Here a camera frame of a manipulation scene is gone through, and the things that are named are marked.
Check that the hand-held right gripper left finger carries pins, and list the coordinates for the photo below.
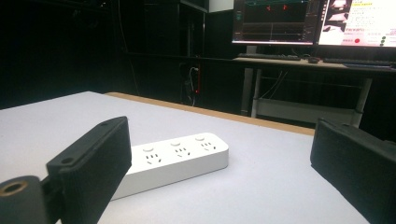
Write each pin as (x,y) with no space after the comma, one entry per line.
(93,165)

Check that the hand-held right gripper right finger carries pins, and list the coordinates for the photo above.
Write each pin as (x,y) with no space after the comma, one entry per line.
(358,161)

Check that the white power strip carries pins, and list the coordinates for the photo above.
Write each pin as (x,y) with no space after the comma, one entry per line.
(177,160)

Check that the black keyboard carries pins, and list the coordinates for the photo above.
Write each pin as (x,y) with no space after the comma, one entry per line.
(358,62)
(269,57)

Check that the black computer mouse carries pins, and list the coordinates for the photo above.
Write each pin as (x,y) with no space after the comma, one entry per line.
(313,60)

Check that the bright computer monitor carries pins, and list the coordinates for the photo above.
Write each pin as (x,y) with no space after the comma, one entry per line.
(358,22)

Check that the dark metal rack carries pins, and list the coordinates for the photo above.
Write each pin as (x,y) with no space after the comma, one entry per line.
(186,46)

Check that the dark computer monitor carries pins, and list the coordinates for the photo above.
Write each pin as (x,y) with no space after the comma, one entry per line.
(274,21)

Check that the wooden desk with white frame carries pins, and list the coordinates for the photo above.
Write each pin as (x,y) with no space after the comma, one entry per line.
(308,93)

